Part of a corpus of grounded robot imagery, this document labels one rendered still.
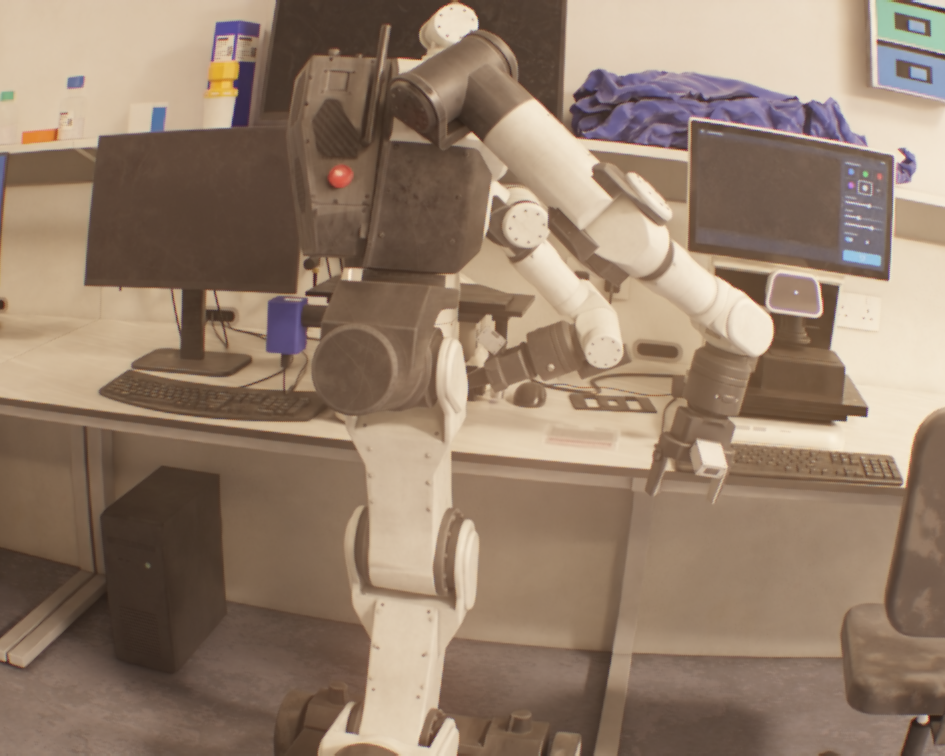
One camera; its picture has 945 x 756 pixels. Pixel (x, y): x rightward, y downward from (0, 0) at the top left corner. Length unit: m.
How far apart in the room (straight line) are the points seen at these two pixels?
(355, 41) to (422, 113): 1.30
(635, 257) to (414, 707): 0.85
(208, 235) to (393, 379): 1.03
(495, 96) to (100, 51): 2.01
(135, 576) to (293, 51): 1.29
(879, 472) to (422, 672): 0.85
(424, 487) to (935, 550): 0.81
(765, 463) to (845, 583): 1.07
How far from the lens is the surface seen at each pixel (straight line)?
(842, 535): 2.99
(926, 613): 1.80
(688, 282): 1.54
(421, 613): 1.94
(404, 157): 1.60
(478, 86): 1.48
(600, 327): 2.07
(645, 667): 2.99
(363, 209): 1.61
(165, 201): 2.51
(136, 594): 2.74
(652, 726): 2.70
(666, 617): 3.03
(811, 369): 2.18
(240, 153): 2.44
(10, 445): 3.45
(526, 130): 1.46
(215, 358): 2.60
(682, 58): 2.92
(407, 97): 1.47
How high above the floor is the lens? 1.31
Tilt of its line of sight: 14 degrees down
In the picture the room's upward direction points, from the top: 3 degrees clockwise
